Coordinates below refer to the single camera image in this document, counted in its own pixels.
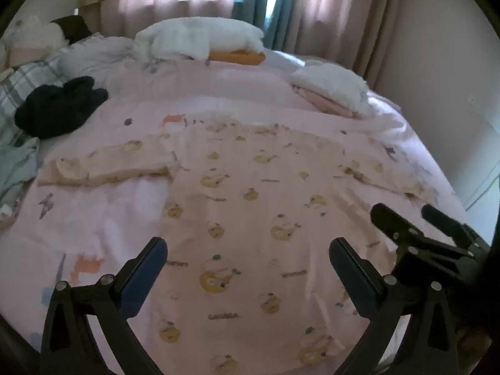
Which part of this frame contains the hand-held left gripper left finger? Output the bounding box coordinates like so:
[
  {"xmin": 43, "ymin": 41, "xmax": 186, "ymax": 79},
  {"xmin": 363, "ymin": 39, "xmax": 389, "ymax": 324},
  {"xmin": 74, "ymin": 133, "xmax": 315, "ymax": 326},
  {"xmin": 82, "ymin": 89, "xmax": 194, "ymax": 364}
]
[{"xmin": 40, "ymin": 237, "xmax": 168, "ymax": 375}]

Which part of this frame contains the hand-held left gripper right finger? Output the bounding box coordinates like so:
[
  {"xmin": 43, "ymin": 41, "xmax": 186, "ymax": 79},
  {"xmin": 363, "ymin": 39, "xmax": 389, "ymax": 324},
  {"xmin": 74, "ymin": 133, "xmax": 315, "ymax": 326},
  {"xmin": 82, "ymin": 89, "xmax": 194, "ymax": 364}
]
[{"xmin": 329, "ymin": 237, "xmax": 459, "ymax": 375}]

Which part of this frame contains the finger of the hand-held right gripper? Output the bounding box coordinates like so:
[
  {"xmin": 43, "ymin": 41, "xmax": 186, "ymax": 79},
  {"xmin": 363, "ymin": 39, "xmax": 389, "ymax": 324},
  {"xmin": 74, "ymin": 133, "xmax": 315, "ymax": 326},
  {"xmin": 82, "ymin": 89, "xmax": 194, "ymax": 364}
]
[
  {"xmin": 422, "ymin": 204, "xmax": 490, "ymax": 253},
  {"xmin": 370, "ymin": 202, "xmax": 476, "ymax": 283}
]

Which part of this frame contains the peach bear-print shirt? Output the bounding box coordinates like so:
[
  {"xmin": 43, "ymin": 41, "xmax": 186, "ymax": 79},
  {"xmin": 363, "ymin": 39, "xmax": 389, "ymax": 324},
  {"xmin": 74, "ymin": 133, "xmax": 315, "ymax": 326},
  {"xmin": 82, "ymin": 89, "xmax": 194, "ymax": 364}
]
[{"xmin": 37, "ymin": 121, "xmax": 434, "ymax": 373}]

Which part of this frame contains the person's right forearm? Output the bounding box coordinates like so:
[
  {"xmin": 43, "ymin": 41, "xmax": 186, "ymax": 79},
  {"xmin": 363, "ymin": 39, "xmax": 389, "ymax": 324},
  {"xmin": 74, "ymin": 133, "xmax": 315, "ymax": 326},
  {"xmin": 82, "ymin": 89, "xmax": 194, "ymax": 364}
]
[{"xmin": 455, "ymin": 320, "xmax": 493, "ymax": 362}]

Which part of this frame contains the white and pink pillow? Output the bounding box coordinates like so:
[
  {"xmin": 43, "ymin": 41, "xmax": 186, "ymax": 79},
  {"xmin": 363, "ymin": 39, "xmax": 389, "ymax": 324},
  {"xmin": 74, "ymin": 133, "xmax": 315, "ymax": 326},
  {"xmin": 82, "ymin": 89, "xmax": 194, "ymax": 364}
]
[{"xmin": 291, "ymin": 60, "xmax": 370, "ymax": 116}]

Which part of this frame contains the light blue cloth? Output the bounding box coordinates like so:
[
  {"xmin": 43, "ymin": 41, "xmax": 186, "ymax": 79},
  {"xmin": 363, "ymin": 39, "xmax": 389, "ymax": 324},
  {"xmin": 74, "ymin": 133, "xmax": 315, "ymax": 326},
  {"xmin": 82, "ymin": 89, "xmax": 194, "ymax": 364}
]
[{"xmin": 0, "ymin": 138, "xmax": 40, "ymax": 208}]

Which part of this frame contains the black garment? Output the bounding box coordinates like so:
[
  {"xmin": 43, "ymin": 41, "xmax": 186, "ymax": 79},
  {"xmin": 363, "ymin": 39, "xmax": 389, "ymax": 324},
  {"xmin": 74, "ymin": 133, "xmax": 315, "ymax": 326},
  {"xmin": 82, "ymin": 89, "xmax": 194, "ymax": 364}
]
[{"xmin": 15, "ymin": 76, "xmax": 109, "ymax": 140}]

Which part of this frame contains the pink animal-print duvet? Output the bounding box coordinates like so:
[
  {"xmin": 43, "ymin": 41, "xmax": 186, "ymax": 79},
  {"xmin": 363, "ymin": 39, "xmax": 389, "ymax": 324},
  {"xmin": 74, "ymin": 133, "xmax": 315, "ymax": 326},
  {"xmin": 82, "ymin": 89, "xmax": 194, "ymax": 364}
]
[{"xmin": 0, "ymin": 57, "xmax": 469, "ymax": 375}]

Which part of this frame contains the orange pillow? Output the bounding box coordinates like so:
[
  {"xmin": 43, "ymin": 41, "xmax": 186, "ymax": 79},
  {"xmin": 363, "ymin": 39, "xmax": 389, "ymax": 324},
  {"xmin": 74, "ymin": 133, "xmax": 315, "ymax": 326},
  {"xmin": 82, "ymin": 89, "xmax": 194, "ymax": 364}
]
[{"xmin": 206, "ymin": 47, "xmax": 267, "ymax": 66}]

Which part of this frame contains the pale grey pillow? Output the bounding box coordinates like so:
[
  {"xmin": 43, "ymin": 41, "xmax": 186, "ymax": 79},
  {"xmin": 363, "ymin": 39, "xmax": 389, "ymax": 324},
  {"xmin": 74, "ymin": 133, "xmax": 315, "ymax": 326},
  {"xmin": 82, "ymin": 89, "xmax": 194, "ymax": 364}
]
[{"xmin": 58, "ymin": 33, "xmax": 135, "ymax": 87}]

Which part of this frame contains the plaid cloth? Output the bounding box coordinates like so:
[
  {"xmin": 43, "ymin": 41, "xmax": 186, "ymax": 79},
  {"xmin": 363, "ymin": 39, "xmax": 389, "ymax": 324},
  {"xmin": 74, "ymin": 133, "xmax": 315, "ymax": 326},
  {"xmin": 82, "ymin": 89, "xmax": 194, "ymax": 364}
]
[{"xmin": 0, "ymin": 47, "xmax": 69, "ymax": 149}]

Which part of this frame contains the teal curtain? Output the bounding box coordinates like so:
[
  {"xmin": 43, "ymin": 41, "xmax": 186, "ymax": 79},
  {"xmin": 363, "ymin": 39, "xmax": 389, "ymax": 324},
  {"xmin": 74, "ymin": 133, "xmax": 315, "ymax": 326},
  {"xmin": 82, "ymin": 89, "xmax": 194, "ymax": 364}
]
[{"xmin": 232, "ymin": 0, "xmax": 305, "ymax": 49}]

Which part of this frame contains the dark brown headboard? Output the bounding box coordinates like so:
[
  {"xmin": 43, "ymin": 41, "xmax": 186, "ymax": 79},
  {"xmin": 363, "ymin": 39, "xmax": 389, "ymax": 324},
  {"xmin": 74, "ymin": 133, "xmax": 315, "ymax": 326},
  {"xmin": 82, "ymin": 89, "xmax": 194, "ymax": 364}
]
[{"xmin": 51, "ymin": 16, "xmax": 92, "ymax": 45}]

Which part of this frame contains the white plush toy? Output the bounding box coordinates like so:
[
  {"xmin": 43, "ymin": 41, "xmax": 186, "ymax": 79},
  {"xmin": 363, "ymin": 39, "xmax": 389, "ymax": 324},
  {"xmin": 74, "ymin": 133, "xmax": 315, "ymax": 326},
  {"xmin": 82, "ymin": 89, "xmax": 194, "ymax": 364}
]
[{"xmin": 6, "ymin": 16, "xmax": 69, "ymax": 49}]

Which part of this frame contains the wall cable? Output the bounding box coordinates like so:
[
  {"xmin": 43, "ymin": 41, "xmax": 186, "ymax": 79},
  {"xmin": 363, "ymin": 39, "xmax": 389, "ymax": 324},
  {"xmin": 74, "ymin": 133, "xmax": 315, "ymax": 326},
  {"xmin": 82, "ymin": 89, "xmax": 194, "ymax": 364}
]
[{"xmin": 464, "ymin": 97, "xmax": 500, "ymax": 212}]

